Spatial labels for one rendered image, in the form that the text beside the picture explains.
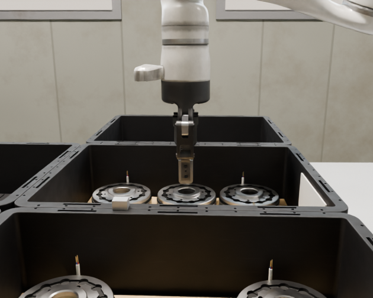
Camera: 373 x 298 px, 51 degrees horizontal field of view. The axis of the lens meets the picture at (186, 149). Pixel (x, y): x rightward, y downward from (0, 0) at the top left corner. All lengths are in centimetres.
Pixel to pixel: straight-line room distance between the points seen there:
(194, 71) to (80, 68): 186
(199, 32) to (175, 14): 4
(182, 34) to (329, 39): 191
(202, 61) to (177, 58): 4
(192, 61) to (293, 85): 185
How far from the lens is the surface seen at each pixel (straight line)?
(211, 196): 67
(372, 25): 69
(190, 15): 57
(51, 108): 248
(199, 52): 57
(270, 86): 236
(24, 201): 51
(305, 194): 61
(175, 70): 57
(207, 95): 59
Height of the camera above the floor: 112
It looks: 15 degrees down
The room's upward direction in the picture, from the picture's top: straight up
